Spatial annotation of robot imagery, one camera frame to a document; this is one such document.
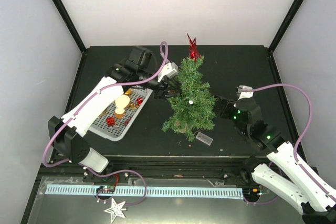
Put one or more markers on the red glitter star ornament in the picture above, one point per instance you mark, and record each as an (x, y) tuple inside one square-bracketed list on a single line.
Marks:
[(194, 54)]

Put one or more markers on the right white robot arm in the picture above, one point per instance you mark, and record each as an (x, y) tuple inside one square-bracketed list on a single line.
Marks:
[(302, 187)]

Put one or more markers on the gold foil gift box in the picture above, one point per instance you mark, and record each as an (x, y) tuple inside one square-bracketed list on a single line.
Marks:
[(128, 92)]

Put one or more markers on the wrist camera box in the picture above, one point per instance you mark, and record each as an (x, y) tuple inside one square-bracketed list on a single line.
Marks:
[(244, 92), (169, 70)]

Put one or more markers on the wooden tree base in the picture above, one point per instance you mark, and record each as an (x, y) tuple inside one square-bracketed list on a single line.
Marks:
[(179, 128)]

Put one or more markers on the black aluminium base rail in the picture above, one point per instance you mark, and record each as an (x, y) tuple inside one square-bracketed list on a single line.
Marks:
[(176, 167)]

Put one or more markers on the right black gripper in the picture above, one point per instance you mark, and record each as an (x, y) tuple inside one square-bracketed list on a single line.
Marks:
[(223, 114)]

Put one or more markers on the left black frame post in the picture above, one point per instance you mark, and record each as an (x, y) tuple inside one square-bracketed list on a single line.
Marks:
[(69, 24)]

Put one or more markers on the right black frame post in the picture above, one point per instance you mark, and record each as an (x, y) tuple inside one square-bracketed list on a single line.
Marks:
[(295, 6)]

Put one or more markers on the black frame post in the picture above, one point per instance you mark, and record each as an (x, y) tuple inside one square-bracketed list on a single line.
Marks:
[(69, 24), (295, 6)]

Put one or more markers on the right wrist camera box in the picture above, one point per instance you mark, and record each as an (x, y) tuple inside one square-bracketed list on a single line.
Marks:
[(244, 92)]

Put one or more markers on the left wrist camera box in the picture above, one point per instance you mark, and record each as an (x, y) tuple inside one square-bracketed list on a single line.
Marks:
[(169, 70)]

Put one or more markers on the white plastic basket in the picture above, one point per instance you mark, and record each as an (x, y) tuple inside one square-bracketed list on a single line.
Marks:
[(118, 131)]

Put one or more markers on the silver star topper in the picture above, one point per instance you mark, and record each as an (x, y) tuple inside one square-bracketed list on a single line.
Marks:
[(116, 210)]

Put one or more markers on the red gift box ornament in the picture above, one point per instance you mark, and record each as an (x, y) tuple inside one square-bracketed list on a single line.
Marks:
[(110, 121)]

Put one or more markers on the small green christmas tree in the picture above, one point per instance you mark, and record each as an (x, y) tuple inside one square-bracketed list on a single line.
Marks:
[(194, 106)]

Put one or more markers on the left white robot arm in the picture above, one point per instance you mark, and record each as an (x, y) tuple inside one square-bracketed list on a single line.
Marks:
[(67, 143)]

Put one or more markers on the light blue slotted cable duct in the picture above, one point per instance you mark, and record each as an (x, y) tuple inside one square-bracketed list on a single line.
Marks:
[(150, 191)]

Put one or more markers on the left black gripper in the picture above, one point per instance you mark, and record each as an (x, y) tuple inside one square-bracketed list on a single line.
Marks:
[(163, 89)]

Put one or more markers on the clear plastic battery box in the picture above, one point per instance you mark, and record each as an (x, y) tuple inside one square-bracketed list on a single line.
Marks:
[(204, 138)]

